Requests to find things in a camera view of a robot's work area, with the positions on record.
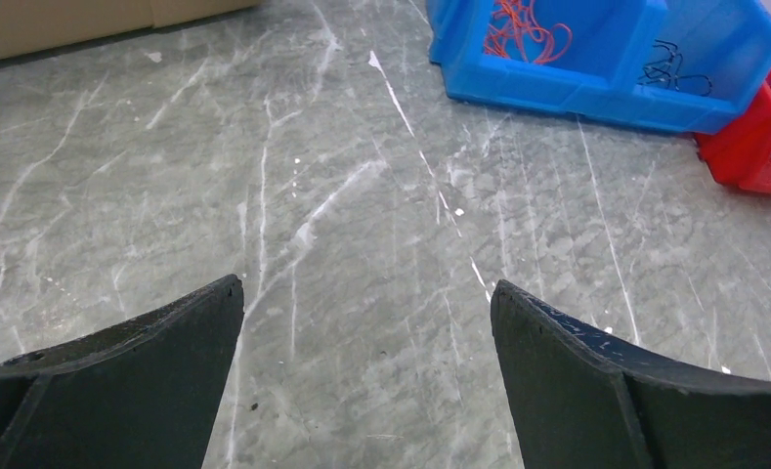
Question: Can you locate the blue double plastic bin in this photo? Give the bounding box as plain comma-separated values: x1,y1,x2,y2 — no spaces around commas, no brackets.
426,1,771,134

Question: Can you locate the black wire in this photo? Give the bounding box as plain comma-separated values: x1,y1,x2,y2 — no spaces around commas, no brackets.
637,38,715,97

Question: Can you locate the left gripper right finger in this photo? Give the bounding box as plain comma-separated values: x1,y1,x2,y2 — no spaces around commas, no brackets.
491,280,771,468

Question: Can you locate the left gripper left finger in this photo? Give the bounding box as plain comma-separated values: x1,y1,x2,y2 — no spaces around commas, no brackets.
0,275,244,468

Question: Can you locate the red plastic bin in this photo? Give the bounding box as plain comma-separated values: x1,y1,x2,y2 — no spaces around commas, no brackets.
694,71,771,194

